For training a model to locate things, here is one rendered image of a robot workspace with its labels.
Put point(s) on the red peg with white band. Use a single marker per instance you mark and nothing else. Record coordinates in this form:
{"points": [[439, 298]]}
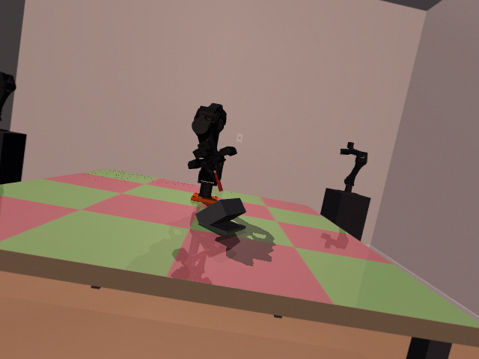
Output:
{"points": [[218, 181]]}

